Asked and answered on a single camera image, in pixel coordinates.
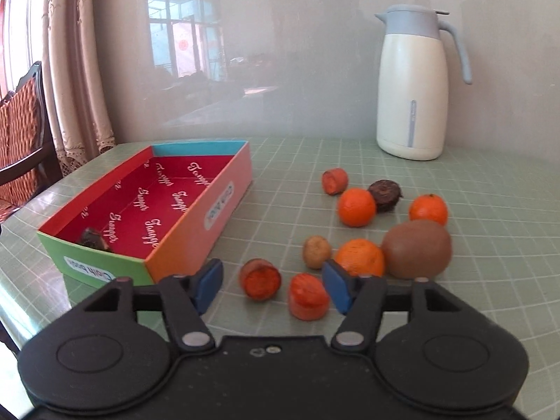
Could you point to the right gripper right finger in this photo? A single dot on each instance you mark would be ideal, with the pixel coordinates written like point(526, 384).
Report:
point(361, 301)

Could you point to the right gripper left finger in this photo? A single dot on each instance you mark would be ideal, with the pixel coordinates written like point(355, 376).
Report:
point(185, 299)

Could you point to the brown kiwi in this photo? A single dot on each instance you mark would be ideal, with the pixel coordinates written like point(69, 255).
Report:
point(419, 248)

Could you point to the orange carrot piece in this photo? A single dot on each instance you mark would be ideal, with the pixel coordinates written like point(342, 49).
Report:
point(259, 279)
point(334, 181)
point(307, 298)

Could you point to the dark dried fruit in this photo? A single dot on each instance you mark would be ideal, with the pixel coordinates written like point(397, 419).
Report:
point(94, 240)
point(386, 194)

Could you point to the orange mandarin front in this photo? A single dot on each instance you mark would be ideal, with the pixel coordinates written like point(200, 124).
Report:
point(361, 257)

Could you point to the orange mandarin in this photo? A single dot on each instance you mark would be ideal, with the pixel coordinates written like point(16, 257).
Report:
point(356, 207)
point(361, 257)
point(429, 207)

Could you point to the small brown potato-like fruit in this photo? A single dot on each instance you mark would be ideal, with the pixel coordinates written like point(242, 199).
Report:
point(316, 251)

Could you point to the orange mandarin middle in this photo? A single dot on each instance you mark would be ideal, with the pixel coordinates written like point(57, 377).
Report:
point(356, 207)

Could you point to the colourful cardboard box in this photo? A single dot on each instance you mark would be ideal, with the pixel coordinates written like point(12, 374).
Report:
point(161, 212)

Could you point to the dark dried fruit in box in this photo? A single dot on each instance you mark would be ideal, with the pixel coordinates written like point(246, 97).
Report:
point(94, 240)

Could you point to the orange mandarin right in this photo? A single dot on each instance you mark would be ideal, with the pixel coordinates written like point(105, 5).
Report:
point(429, 207)

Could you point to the green grid tablecloth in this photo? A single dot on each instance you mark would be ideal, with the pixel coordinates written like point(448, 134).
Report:
point(478, 341)

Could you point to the beige curtain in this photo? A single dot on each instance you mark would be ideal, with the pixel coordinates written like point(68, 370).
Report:
point(78, 118)

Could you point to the white thermos jug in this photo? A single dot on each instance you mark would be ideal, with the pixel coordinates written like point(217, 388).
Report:
point(413, 85)

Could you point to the wooden sofa with red cushion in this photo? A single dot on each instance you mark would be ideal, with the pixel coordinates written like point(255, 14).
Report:
point(29, 163)

